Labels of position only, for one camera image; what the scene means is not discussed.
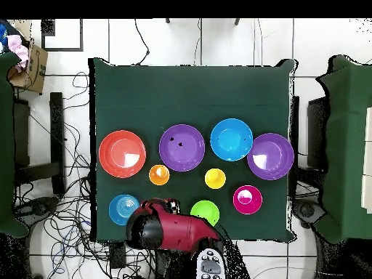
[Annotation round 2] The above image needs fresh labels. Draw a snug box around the blue small bowl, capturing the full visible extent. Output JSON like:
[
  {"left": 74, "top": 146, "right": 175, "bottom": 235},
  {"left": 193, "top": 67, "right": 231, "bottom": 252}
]
[{"left": 108, "top": 193, "right": 141, "bottom": 227}]

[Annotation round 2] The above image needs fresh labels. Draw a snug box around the black metal stand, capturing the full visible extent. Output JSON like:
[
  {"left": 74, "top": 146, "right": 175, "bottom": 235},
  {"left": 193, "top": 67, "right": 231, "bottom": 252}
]
[{"left": 12, "top": 92, "right": 67, "bottom": 196}]

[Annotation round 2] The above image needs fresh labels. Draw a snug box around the black cabinet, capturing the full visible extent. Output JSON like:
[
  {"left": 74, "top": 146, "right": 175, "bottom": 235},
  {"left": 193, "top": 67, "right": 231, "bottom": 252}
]
[{"left": 306, "top": 97, "right": 331, "bottom": 171}]

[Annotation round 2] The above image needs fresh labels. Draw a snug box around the green cloth covered table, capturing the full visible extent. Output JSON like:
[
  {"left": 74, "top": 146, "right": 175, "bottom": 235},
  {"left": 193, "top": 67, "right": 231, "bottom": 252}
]
[
  {"left": 315, "top": 54, "right": 372, "bottom": 245},
  {"left": 0, "top": 52, "right": 30, "bottom": 239}
]

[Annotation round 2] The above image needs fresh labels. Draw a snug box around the cardboard box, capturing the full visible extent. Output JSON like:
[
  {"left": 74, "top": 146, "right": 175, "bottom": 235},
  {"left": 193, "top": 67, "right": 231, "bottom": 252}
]
[{"left": 7, "top": 20, "right": 49, "bottom": 94}]

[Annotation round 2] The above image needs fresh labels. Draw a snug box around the blue large bowl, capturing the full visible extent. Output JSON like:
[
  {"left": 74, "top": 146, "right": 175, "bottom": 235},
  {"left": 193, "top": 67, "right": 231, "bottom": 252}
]
[{"left": 209, "top": 117, "right": 254, "bottom": 162}]

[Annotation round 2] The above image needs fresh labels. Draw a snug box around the pink-red small bowl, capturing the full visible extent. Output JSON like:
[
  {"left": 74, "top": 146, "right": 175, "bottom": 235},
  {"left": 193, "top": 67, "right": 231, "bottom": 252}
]
[{"left": 232, "top": 185, "right": 264, "bottom": 216}]

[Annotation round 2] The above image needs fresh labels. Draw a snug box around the pink cloth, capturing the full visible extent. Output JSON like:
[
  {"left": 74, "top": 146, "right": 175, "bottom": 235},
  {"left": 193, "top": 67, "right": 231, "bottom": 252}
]
[{"left": 6, "top": 34, "right": 30, "bottom": 73}]

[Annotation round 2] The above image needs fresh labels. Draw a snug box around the black square frame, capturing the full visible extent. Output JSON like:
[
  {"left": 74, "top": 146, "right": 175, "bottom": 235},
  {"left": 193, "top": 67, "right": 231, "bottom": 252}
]
[{"left": 40, "top": 18, "right": 84, "bottom": 52}]

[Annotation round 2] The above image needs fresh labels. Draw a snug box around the blue item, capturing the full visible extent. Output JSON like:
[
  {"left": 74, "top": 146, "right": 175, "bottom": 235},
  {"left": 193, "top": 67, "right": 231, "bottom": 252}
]
[{"left": 0, "top": 23, "right": 12, "bottom": 53}]

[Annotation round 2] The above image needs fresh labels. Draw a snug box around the black power strip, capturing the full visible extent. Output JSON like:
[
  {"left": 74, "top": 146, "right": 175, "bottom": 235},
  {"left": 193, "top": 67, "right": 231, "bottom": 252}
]
[{"left": 109, "top": 240, "right": 127, "bottom": 270}]

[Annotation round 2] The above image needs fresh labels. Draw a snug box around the orange large bowl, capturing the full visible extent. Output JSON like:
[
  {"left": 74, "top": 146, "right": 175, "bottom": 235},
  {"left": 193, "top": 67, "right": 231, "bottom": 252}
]
[{"left": 98, "top": 129, "right": 147, "bottom": 179}]

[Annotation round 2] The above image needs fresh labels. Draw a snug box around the dark green tablecloth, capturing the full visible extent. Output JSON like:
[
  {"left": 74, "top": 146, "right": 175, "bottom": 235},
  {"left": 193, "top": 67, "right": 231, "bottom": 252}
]
[{"left": 88, "top": 57, "right": 298, "bottom": 243}]

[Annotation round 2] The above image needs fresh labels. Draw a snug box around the tangle of black cables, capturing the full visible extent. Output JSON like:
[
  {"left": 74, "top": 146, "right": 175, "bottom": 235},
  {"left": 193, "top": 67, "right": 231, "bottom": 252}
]
[{"left": 12, "top": 70, "right": 156, "bottom": 279}]

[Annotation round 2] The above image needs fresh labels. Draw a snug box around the black cable with connector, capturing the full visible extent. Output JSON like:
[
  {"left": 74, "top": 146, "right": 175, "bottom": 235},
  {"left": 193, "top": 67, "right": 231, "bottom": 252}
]
[{"left": 134, "top": 18, "right": 151, "bottom": 66}]

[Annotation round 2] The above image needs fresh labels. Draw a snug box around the green small bowl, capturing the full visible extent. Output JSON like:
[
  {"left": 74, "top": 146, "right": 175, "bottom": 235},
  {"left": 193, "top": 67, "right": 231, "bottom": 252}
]
[{"left": 190, "top": 199, "right": 221, "bottom": 227}]

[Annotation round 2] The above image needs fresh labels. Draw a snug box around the orange stepped cup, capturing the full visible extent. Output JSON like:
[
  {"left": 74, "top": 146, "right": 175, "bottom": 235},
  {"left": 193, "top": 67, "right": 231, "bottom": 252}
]
[{"left": 148, "top": 163, "right": 171, "bottom": 186}]

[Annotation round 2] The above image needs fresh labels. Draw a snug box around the yellow stepped cup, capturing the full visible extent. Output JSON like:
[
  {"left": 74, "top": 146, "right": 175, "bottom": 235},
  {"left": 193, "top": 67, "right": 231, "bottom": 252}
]
[{"left": 203, "top": 168, "right": 227, "bottom": 190}]

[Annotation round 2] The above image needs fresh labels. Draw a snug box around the black chair base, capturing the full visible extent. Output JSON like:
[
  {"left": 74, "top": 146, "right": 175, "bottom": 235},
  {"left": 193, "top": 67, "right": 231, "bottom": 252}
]
[
  {"left": 291, "top": 198, "right": 328, "bottom": 229},
  {"left": 12, "top": 195, "right": 60, "bottom": 230}
]

